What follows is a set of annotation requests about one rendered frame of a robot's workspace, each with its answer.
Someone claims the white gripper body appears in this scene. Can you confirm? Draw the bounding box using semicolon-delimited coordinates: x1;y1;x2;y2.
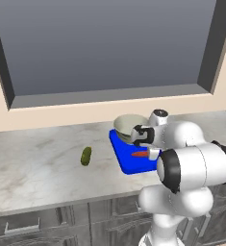
147;147;163;161

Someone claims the blue tray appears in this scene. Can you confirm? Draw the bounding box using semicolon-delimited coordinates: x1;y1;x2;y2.
109;128;163;176

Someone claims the pale green bowl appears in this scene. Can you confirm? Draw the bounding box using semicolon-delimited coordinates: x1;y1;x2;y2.
113;113;151;144

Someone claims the orange carrot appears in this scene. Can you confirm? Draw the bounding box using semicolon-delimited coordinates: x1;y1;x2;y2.
131;150;150;159

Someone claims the green cucumber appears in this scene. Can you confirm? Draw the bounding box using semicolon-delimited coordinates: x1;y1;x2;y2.
80;146;93;167

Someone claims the grey cupboard door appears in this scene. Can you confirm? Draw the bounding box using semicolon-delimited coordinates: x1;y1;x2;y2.
181;184;226;246
88;195;155;246

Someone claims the grey drawer front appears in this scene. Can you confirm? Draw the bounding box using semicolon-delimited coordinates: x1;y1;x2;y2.
0;206;78;238
0;234;79;246

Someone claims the silver cupboard handle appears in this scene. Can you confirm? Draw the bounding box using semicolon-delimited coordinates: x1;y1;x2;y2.
204;212;213;229
106;216;153;233

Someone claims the silver drawer handle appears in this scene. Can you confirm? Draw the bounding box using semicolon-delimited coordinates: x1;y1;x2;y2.
4;217;42;235

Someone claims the dark grey window frame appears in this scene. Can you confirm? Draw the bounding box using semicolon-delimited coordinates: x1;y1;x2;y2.
0;0;226;111

